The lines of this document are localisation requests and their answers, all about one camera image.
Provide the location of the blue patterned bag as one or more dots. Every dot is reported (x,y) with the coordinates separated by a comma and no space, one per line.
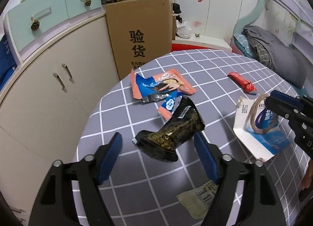
(7,63)

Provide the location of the red snack wrapper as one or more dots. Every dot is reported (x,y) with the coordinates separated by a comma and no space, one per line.
(246,85)

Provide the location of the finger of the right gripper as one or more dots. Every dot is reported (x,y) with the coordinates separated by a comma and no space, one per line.
(279,107)
(285,98)

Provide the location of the teal bunk bed frame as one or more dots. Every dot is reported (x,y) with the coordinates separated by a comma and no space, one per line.
(280,17)

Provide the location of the grey folded blanket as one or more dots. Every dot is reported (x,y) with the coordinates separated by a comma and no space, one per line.
(271,52)

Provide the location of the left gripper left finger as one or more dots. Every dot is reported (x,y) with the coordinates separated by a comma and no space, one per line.
(54,203)

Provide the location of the pink blue snack wrapper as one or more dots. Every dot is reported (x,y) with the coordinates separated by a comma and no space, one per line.
(165,87)

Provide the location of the teal drawer unit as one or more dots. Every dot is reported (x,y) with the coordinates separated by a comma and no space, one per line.
(32,23)

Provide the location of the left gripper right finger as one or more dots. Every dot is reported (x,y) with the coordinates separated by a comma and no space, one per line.
(260,204)

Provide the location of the white blue paper bag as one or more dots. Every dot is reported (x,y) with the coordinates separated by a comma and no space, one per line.
(258,129)

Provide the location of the brown cardboard box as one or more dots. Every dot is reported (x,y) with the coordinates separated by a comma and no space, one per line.
(140,31)

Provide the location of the white long floor cabinet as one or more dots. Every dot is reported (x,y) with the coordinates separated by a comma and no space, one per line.
(45,107)

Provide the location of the grey checked tablecloth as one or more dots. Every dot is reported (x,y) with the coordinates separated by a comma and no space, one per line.
(142,190)

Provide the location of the pale green receipt wrapper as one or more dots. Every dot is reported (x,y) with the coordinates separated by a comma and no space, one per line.
(199,200)

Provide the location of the black gold snack wrapper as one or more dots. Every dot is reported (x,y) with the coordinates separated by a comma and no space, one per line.
(181,127)

